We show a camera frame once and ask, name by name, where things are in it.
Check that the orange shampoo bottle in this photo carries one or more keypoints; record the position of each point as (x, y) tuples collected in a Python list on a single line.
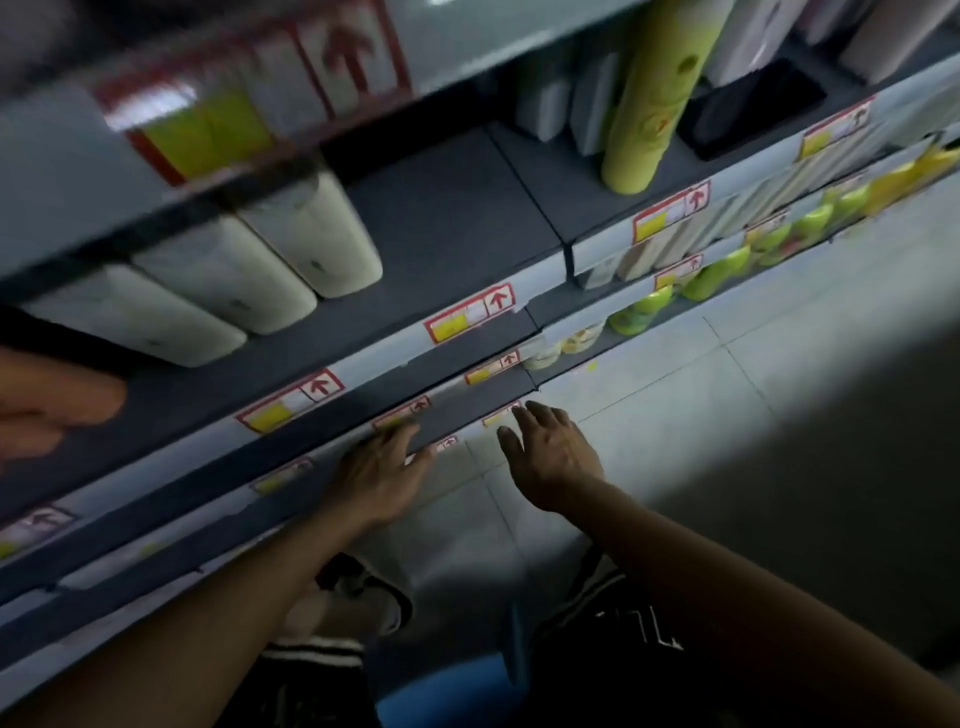
[(60, 390), (26, 439)]

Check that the yellow squat bottle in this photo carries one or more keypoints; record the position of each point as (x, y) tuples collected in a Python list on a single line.
[(907, 180)]

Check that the person's left forearm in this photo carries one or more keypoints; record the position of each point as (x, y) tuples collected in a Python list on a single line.
[(187, 637)]

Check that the yellow shampoo bottle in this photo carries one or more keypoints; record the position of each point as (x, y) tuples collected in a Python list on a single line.
[(660, 97)]

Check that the person's left shoe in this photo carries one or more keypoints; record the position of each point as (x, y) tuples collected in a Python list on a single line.
[(375, 592)]

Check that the person's right hand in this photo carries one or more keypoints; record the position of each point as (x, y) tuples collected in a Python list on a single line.
[(555, 465)]

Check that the black tray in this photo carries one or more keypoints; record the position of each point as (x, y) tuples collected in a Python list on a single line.
[(750, 112)]

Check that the person's black shorts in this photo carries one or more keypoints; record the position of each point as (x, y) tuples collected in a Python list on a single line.
[(637, 645)]

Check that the person's right forearm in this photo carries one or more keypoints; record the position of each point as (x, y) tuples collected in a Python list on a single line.
[(712, 600)]

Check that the cream square bottle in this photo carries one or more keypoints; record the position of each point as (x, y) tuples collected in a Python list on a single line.
[(315, 232), (135, 319), (225, 274)]

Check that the person's left hand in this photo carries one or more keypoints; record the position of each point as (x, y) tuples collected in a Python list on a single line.
[(375, 480)]

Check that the grey metal shelf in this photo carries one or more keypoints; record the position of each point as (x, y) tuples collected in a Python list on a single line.
[(450, 217)]

